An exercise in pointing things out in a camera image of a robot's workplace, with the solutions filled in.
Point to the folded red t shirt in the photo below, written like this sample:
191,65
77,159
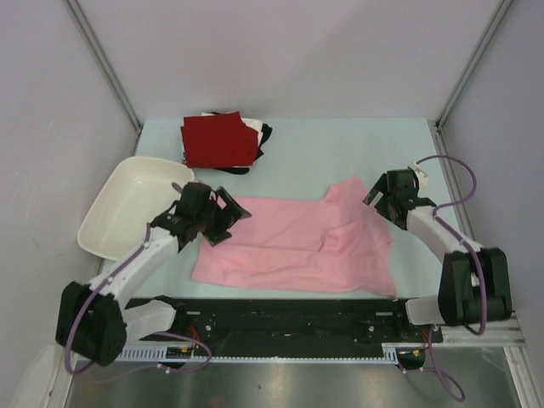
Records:
197,132

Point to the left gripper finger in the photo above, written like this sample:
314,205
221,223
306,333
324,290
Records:
215,236
232,210

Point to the white plastic bin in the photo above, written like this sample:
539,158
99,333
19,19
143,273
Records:
139,189

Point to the left aluminium frame post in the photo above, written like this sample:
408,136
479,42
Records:
97,51

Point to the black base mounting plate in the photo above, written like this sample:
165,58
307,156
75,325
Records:
297,328

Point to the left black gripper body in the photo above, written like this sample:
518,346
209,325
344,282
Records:
204,218

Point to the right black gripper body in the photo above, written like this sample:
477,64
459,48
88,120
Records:
383,206

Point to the right aluminium frame post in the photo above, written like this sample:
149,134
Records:
491,30

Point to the aluminium frame post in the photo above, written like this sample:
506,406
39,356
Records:
491,30
97,51

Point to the pink t shirt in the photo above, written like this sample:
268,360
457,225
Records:
334,244

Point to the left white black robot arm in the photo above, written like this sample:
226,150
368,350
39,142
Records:
95,320

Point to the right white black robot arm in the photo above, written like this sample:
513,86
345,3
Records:
474,284

